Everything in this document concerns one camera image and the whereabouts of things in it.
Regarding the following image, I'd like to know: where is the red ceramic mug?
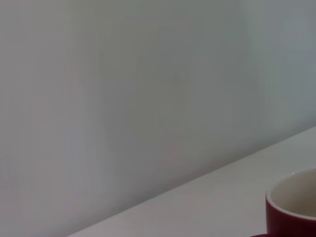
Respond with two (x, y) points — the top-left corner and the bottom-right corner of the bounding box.
(249, 167), (316, 237)

